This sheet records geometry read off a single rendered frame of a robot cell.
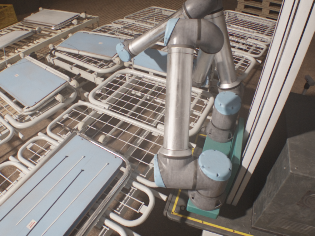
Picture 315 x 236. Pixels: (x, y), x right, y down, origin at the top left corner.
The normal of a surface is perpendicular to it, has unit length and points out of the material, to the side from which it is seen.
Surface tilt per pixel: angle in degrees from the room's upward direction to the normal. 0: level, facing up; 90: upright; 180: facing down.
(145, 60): 90
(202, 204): 70
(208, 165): 5
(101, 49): 5
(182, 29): 56
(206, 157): 5
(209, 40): 95
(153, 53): 90
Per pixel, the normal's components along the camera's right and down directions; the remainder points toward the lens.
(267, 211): -0.33, 0.63
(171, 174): -0.11, 0.08
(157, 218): 0.00, -0.75
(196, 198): -0.73, 0.14
